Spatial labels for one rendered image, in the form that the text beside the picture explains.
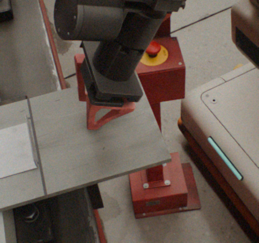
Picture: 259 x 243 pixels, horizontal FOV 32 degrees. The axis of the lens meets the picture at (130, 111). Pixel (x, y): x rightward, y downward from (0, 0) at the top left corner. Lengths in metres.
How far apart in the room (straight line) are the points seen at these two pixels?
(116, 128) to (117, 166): 0.07
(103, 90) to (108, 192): 1.22
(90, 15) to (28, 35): 0.56
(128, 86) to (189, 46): 1.64
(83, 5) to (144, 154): 0.25
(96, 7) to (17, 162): 0.28
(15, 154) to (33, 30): 0.44
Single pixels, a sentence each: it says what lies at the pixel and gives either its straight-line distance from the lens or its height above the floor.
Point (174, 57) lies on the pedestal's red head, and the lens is 1.06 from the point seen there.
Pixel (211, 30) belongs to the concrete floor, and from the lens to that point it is 2.29.
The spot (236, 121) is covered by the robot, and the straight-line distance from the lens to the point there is 1.58.
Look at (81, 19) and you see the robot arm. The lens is 0.48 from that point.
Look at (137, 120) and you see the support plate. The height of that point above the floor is 1.00.
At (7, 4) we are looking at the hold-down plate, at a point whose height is 0.90.
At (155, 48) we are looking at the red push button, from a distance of 1.04.
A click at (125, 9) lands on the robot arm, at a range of 0.51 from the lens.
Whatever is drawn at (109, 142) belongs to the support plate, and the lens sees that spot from 0.66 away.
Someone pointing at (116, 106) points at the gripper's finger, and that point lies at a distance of 0.58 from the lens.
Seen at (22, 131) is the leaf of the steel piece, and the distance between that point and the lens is 0.70.
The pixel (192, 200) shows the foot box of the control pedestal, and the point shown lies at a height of 0.01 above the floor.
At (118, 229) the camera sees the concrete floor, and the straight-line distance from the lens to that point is 1.68.
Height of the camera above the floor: 1.54
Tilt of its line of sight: 52 degrees down
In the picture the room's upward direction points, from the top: 7 degrees counter-clockwise
